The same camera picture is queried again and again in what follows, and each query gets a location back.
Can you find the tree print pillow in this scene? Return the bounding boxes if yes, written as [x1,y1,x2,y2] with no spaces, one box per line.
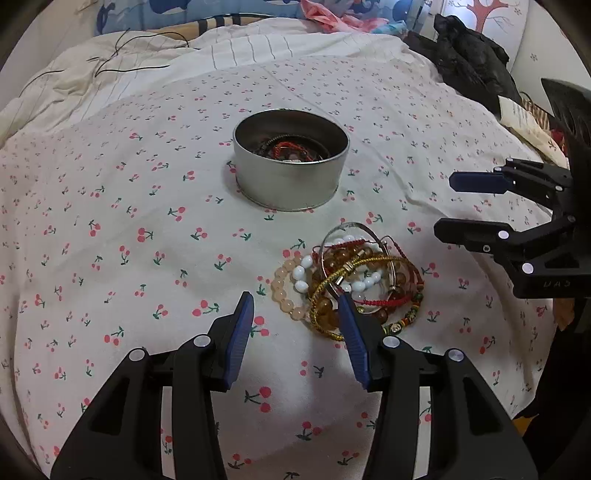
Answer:
[441,0,532,75]

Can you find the cherry print bed sheet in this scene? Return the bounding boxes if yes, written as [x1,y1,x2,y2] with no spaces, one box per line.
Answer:
[0,55,561,480]

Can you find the black cloth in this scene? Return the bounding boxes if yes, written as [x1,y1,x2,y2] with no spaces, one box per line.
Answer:
[404,14,523,116]

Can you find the pink cloth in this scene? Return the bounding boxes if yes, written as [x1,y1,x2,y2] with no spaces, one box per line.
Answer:
[300,0,363,34]

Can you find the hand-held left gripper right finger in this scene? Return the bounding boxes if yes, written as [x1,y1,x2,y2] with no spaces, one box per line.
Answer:
[338,294,539,480]

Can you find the whale print pillow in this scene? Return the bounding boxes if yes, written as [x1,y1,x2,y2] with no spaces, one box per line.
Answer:
[95,0,444,38]

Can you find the pink bead bracelet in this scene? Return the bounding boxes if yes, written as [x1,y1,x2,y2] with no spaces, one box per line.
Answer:
[271,257,315,322]

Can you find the round metal tin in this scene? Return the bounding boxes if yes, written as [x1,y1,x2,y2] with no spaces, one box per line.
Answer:
[232,108,351,213]

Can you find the multicolour bead bracelet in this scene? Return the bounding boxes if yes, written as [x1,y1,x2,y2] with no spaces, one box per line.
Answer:
[382,288,424,337]

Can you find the silver bangle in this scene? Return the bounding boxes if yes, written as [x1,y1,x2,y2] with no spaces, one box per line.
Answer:
[324,249,407,315]
[321,222,403,259]

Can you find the bracelets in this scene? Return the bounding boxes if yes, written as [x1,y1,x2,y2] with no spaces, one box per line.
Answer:
[308,244,408,325]
[252,133,326,162]

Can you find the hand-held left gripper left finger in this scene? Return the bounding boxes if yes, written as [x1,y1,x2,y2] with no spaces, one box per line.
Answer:
[51,292,256,480]

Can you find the white bead bracelet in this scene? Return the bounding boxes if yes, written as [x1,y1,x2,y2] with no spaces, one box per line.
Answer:
[292,234,384,296]

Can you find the tan striped pillow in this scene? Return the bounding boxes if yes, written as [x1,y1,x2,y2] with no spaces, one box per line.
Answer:
[152,14,278,37]

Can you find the black cable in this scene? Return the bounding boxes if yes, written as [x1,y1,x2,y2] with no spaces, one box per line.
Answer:
[23,28,191,95]

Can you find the white paper booklet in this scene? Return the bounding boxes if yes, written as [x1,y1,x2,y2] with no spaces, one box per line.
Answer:
[499,95,571,168]

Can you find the cream striped blanket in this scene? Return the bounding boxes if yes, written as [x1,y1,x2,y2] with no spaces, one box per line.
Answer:
[0,18,439,141]

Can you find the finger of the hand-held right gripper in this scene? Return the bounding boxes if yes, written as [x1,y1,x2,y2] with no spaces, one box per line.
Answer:
[450,158,573,209]
[434,215,578,298]

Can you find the red cord bracelet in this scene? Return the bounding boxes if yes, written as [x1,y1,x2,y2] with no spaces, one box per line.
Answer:
[271,141,320,162]
[313,234,426,309]

